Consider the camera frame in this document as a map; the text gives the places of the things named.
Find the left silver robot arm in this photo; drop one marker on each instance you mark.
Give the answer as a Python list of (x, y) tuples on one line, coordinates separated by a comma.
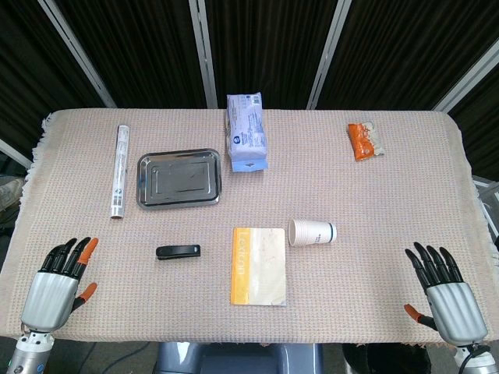
[(29, 352)]

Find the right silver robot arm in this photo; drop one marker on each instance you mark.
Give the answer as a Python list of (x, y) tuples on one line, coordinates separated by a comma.
[(477, 358)]

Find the white metal partition frame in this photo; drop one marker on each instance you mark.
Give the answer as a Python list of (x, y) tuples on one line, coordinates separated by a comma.
[(329, 52), (202, 52), (76, 50), (13, 152), (466, 83)]

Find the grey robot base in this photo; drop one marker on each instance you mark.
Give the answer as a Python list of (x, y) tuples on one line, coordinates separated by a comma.
[(238, 357)]

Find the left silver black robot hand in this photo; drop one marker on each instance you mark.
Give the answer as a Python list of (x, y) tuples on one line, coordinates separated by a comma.
[(50, 295)]

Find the light blue tissue pack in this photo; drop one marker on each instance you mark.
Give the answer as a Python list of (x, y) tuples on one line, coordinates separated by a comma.
[(246, 134)]

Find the white foil roll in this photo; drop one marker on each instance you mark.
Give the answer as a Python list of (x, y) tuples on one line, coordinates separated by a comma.
[(120, 171)]

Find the yellow lexicon notebook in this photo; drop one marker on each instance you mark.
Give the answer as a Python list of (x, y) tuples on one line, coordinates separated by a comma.
[(259, 266)]

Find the white paper cup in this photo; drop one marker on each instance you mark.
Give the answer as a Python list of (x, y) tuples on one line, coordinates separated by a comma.
[(312, 233)]

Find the beige woven tablecloth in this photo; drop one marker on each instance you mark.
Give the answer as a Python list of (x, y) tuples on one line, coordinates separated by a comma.
[(351, 195)]

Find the black stapler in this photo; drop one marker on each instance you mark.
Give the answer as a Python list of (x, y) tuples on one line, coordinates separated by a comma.
[(178, 251)]

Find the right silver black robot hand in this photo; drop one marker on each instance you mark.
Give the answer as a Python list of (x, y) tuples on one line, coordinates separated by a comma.
[(454, 304)]

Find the stainless steel tray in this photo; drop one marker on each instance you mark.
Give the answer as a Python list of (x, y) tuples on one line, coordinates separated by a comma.
[(179, 179)]

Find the orange snack packet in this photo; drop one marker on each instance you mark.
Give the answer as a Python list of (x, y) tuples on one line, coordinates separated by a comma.
[(364, 141)]

